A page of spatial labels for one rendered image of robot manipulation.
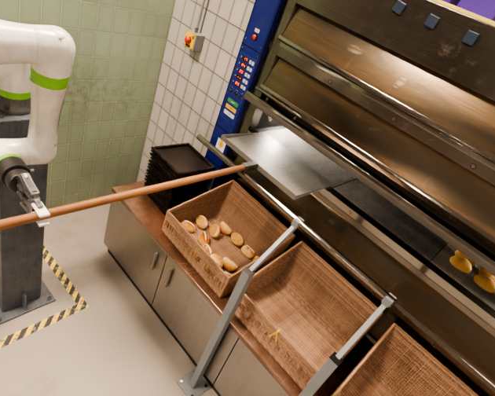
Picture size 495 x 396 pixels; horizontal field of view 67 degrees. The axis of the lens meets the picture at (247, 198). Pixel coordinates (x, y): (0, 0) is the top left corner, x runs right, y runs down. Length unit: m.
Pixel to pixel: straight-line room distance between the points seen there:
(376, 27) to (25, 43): 1.33
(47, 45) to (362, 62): 1.25
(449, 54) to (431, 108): 0.20
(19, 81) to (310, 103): 1.28
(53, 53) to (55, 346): 1.60
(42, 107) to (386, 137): 1.38
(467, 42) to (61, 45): 1.40
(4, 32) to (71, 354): 1.66
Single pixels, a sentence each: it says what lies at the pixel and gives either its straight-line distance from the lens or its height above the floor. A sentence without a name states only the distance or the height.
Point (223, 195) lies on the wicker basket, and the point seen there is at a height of 0.74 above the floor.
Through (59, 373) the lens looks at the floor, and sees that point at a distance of 2.34.
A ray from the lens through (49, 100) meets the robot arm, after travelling 1.44.
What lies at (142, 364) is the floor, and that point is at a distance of 2.38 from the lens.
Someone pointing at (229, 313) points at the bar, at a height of 0.68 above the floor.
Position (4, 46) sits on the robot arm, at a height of 1.60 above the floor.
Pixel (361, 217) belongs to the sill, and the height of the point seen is 1.18.
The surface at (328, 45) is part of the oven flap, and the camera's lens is 1.95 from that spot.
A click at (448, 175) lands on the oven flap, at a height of 1.57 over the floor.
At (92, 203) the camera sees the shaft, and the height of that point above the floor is 1.18.
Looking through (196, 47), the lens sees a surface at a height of 1.44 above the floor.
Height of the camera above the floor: 2.05
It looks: 32 degrees down
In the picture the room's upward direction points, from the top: 23 degrees clockwise
